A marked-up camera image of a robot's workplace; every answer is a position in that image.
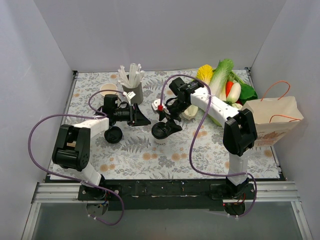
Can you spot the green napa cabbage toy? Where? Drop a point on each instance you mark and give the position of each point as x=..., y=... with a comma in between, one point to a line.
x=220, y=76

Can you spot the floral table mat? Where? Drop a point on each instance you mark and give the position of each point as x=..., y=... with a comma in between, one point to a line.
x=138, y=156

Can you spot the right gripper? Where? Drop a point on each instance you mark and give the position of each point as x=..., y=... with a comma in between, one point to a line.
x=169, y=120

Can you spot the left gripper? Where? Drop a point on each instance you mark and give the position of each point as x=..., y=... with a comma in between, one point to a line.
x=135, y=115

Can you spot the black cup lid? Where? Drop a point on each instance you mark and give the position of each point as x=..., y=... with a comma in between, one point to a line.
x=159, y=130

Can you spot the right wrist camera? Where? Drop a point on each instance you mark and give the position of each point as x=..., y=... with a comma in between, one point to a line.
x=157, y=105

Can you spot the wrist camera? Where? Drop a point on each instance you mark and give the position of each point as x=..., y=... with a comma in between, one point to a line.
x=157, y=105
x=129, y=96

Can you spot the brown paper bag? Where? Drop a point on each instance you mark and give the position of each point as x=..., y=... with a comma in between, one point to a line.
x=273, y=118

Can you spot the cardboard cup carrier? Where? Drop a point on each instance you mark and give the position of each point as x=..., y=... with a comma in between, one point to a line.
x=71, y=144

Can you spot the grey straw holder cup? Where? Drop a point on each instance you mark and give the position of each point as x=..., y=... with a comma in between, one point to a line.
x=138, y=99

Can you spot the yellow napa cabbage toy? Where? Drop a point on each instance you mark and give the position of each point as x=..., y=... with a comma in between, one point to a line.
x=205, y=73

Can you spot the stack of paper cups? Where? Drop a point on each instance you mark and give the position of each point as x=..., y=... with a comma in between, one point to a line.
x=108, y=89

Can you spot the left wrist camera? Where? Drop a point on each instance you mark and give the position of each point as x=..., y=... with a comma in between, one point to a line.
x=129, y=96

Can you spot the white radish toy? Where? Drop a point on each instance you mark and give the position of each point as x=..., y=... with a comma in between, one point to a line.
x=234, y=93

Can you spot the white paper coffee cup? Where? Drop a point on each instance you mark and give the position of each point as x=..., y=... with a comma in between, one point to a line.
x=160, y=141

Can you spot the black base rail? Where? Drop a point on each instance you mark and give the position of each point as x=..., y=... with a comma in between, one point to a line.
x=165, y=194

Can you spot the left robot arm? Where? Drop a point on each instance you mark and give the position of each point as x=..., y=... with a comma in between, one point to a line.
x=78, y=159

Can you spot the romaine lettuce toy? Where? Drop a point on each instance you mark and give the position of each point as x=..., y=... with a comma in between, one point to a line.
x=190, y=113

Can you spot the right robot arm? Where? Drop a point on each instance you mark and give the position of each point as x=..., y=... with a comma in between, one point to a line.
x=239, y=131

